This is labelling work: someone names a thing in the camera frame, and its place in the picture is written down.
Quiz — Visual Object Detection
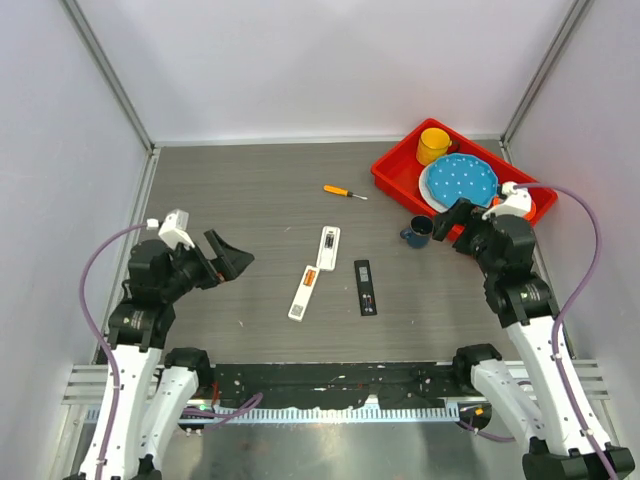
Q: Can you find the yellow cup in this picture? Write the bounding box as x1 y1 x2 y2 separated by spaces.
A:
416 127 459 166

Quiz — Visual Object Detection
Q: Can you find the black remote control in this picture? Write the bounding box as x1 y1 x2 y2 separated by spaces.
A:
354 259 377 316

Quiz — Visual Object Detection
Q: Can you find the white remote with orange batteries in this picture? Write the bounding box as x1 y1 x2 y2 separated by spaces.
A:
287 265 319 322

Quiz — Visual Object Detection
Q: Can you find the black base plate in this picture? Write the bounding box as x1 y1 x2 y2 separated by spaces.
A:
192 362 480 410

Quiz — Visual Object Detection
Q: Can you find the orange handle screwdriver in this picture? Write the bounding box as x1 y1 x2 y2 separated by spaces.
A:
323 184 368 201

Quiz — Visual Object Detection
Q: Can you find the red plastic tray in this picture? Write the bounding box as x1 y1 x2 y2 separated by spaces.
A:
371 118 536 218

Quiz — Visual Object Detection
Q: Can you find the dark blue mug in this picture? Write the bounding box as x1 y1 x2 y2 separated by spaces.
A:
399 215 433 249

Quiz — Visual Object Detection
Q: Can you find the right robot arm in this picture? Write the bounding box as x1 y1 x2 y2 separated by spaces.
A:
433 199 635 479

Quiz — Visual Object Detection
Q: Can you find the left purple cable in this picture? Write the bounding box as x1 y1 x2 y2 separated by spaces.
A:
79 222 151 480

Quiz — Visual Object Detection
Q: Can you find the blue polka dot plate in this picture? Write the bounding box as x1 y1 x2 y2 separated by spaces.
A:
423 153 498 209

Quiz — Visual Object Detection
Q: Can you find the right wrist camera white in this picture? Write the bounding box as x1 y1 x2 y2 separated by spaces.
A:
482 182 533 220

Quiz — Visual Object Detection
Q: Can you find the orange bowl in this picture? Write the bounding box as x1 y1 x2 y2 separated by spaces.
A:
492 196 537 223

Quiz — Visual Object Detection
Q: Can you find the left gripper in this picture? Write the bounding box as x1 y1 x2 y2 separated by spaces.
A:
161 228 253 300

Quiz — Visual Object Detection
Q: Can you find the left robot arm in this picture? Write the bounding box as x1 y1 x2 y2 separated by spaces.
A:
74 228 255 479

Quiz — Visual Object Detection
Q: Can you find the white grey plate underneath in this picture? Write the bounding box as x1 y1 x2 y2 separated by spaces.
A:
418 166 447 213

